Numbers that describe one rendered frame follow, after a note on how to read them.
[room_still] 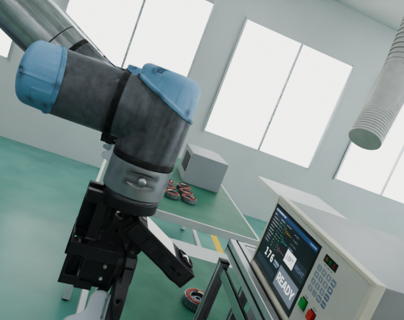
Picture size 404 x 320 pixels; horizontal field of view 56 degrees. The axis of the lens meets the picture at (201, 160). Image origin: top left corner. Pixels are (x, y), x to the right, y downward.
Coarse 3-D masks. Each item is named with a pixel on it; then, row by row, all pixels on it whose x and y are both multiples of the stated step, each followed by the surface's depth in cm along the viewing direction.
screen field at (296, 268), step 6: (288, 252) 88; (288, 258) 87; (294, 258) 85; (288, 264) 86; (294, 264) 84; (300, 264) 82; (294, 270) 83; (300, 270) 81; (300, 276) 80; (300, 282) 80
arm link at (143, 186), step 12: (108, 168) 44; (120, 168) 43; (132, 168) 42; (144, 168) 50; (108, 180) 44; (120, 180) 43; (132, 180) 43; (144, 180) 42; (156, 180) 43; (168, 180) 46; (120, 192) 43; (132, 192) 43; (144, 192) 43; (156, 192) 44; (144, 204) 44
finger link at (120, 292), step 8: (128, 272) 45; (120, 280) 44; (128, 280) 45; (112, 288) 45; (120, 288) 44; (112, 296) 44; (120, 296) 43; (112, 304) 44; (120, 304) 44; (112, 312) 43; (120, 312) 43
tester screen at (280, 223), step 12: (276, 216) 100; (276, 228) 97; (288, 228) 92; (264, 240) 101; (276, 240) 95; (288, 240) 90; (300, 240) 85; (276, 252) 93; (300, 252) 83; (312, 252) 79; (276, 264) 91
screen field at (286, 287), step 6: (282, 270) 88; (276, 276) 90; (282, 276) 87; (288, 276) 85; (276, 282) 89; (282, 282) 86; (288, 282) 84; (276, 288) 88; (282, 288) 85; (288, 288) 83; (294, 288) 81; (282, 294) 84; (288, 294) 82; (294, 294) 80; (288, 300) 82; (288, 306) 81
